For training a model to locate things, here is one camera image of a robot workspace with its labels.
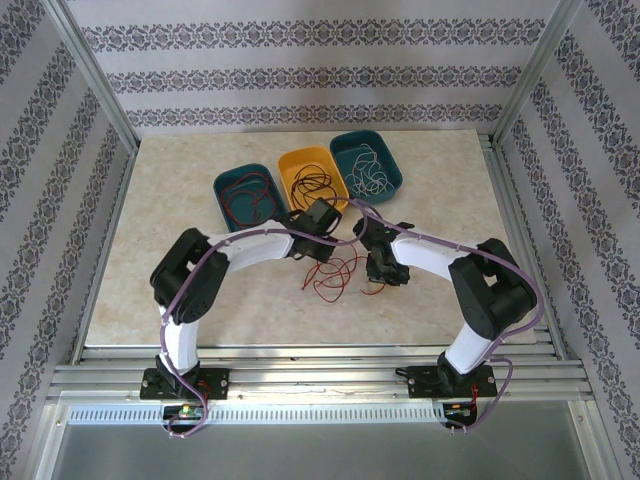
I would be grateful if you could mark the teal plastic bin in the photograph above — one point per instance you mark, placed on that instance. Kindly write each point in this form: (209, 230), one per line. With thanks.
(380, 150)
(250, 200)

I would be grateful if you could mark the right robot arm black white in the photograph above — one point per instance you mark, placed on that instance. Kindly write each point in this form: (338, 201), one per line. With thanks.
(495, 295)

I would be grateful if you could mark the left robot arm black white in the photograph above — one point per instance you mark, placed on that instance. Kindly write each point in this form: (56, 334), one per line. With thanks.
(190, 280)

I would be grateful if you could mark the yellow plastic bin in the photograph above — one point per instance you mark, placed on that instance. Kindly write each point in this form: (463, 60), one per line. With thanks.
(310, 157)

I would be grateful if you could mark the small circuit board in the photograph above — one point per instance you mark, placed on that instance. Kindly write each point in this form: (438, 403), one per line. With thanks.
(457, 409)
(186, 411)

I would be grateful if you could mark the grey metal panel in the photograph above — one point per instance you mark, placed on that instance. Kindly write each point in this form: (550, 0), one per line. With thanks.
(320, 455)

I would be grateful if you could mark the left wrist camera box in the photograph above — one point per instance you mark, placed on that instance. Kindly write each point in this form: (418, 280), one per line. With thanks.
(324, 210)

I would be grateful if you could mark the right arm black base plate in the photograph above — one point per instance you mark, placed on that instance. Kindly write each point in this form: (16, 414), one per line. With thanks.
(422, 385)

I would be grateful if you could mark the aluminium mounting rail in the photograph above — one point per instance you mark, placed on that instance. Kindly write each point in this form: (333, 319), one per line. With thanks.
(320, 375)

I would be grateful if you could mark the aluminium side rail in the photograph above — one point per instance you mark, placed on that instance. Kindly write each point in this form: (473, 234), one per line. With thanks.
(115, 215)
(507, 200)

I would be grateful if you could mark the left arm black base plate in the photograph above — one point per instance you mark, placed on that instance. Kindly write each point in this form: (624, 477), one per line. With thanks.
(217, 382)

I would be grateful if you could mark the aluminium frame post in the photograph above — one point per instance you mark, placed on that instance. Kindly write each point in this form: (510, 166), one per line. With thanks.
(537, 75)
(95, 75)

